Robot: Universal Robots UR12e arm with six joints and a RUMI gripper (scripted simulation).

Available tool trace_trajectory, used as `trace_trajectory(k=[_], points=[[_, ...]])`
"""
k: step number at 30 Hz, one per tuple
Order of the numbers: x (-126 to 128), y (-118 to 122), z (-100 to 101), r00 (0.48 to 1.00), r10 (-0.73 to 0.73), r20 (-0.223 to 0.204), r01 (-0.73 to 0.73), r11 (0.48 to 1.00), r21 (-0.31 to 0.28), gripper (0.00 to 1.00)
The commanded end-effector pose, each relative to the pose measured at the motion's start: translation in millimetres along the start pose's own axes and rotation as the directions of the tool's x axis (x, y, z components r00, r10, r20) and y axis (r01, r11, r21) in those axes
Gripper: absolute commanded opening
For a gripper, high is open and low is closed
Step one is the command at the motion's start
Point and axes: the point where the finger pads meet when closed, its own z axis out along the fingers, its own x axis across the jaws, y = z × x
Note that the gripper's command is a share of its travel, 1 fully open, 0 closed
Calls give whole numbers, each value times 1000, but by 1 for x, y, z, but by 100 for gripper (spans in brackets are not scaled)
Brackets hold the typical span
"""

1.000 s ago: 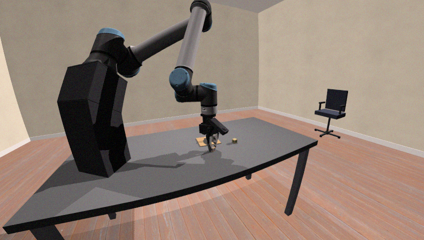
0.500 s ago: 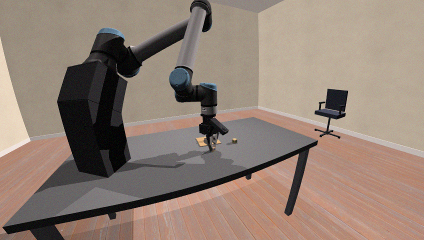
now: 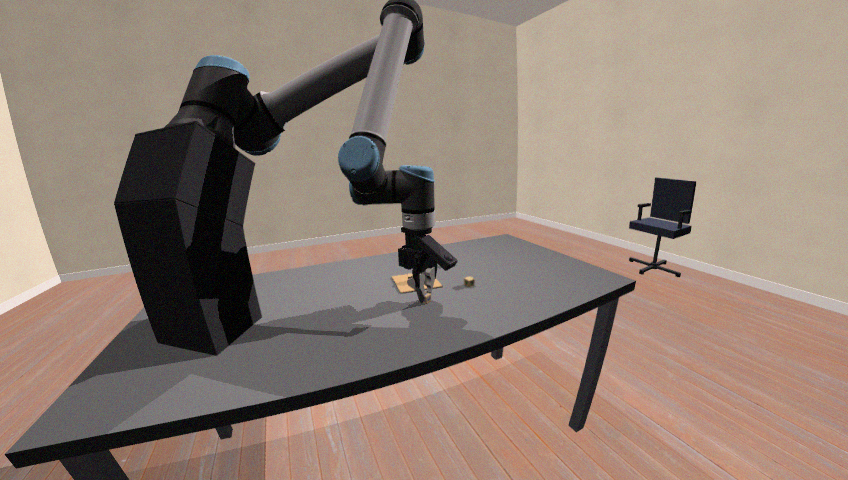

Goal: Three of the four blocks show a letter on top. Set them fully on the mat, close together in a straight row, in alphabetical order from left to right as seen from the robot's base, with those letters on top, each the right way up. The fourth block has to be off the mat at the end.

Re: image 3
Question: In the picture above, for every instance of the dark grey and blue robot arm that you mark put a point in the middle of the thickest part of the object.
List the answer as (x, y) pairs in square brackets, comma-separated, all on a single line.
[(218, 98)]

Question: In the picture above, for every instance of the tan flat mat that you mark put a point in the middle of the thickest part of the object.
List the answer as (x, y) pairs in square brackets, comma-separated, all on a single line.
[(401, 283)]

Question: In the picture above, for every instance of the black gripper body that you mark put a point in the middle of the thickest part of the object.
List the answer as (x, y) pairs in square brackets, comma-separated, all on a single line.
[(412, 252)]

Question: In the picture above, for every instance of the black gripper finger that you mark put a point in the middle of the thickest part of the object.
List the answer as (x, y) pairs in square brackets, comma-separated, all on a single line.
[(430, 276), (417, 282)]

